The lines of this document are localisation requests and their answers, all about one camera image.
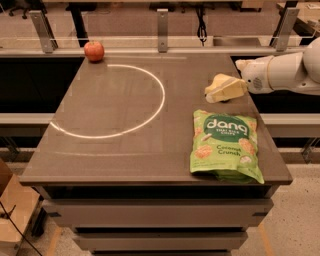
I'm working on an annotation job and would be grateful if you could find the red apple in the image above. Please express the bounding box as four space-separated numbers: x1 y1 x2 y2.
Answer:
84 41 104 62

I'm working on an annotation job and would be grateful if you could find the left metal bracket post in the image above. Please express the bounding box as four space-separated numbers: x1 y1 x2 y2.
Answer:
29 10 58 53

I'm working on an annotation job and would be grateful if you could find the green rice chips bag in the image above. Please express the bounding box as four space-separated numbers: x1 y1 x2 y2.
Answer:
190 110 264 184

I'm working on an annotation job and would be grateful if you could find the metal bracket post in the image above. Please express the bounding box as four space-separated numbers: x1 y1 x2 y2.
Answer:
273 7 299 52
29 10 58 53
157 9 168 53

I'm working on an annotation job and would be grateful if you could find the black table leg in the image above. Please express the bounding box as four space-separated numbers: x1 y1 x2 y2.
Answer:
69 3 88 47

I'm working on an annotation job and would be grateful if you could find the middle metal bracket post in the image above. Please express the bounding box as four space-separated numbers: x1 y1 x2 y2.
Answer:
157 9 168 53

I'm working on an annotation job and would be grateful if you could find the grey drawer cabinet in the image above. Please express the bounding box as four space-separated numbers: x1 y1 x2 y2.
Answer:
19 181 294 256

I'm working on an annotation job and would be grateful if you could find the right metal bracket post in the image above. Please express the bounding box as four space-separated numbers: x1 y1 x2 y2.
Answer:
273 7 299 52

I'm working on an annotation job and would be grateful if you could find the thin black floor cable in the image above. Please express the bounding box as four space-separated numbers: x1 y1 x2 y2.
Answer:
0 201 44 256

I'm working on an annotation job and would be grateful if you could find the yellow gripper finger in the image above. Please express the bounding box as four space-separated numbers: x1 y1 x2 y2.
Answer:
205 78 247 103
235 59 254 71

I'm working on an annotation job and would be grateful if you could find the black hanging cable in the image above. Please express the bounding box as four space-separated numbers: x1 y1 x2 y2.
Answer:
195 3 208 47

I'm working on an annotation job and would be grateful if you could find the horizontal metal rail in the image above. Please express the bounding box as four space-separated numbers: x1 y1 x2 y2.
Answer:
0 46 307 58

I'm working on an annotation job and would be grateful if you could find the yellow sponge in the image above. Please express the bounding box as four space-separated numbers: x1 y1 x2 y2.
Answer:
205 74 239 103

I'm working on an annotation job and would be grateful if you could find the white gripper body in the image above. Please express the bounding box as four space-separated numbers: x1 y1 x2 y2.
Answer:
241 56 273 94

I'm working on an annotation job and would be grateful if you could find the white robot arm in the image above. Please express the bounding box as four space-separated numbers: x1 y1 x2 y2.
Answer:
204 38 320 103

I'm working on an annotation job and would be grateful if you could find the cardboard box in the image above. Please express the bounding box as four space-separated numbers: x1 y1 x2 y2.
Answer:
0 159 39 256

